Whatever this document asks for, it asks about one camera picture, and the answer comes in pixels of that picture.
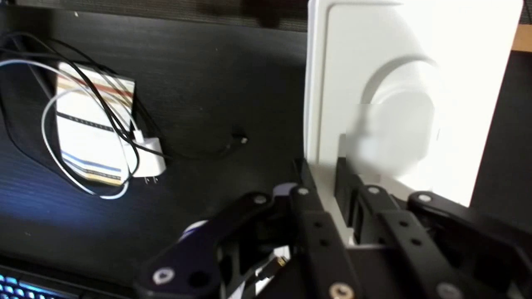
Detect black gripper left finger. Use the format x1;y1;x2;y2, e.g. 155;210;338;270
133;155;363;299

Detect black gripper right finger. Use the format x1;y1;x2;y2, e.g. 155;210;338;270
333;155;532;299

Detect white headphone box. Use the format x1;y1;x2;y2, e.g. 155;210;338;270
301;0;526;247

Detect tan wooden box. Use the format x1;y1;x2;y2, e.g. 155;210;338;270
512;23;532;54

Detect small white striped packet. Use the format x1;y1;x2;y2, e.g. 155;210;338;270
55;59;168;187

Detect thin black cable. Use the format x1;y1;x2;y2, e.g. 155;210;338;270
0;29;251;170

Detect thin white cable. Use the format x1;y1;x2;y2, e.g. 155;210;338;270
0;56;168;202

